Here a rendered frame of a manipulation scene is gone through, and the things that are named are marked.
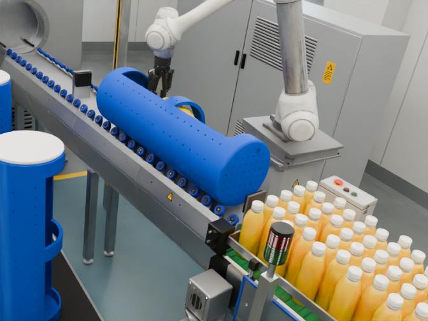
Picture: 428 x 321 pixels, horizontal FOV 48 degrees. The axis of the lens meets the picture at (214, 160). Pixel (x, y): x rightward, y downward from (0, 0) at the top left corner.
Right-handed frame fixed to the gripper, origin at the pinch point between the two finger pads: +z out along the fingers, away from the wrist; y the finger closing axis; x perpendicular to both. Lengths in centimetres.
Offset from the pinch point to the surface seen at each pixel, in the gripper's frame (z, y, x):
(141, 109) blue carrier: -1.9, 18.1, 12.9
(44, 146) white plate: 11, 58, 6
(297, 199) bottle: 6, -1, 86
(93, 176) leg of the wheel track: 54, 14, -30
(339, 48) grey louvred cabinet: -18, -142, -2
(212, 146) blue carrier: -4, 16, 56
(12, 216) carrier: 35, 73, 13
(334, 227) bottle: 6, 2, 105
